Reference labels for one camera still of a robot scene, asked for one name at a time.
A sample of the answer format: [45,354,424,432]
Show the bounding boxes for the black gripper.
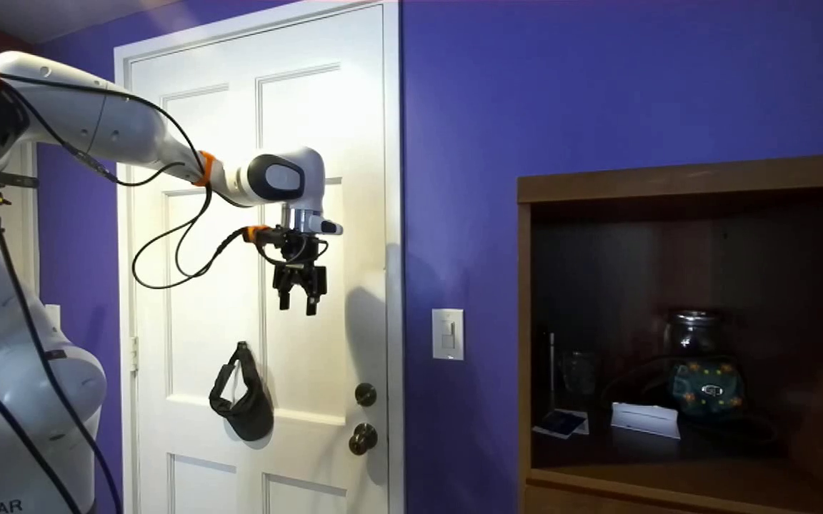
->
[265,227,328,316]

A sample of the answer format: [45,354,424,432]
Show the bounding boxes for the white wall light switch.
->
[431,309,467,362]

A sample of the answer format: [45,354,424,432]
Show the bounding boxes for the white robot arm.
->
[0,50,338,514]

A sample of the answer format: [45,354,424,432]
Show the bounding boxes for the dark round door knob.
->
[348,423,381,457]

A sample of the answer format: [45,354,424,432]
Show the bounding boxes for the small dark box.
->
[531,409,588,440]

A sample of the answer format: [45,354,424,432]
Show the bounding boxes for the white panel door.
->
[115,0,403,514]

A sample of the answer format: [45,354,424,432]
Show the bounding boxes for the white folded paper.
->
[613,403,680,440]

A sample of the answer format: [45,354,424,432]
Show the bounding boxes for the dark half head cap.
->
[208,342,275,442]

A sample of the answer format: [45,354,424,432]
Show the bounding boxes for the glass jar with lid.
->
[666,309,744,417]

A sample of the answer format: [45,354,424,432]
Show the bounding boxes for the dark deadbolt lock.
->
[355,383,378,409]

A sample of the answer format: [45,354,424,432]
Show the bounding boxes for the brown wooden cabinet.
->
[517,156,823,514]

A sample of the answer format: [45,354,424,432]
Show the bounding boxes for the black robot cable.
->
[0,66,277,514]

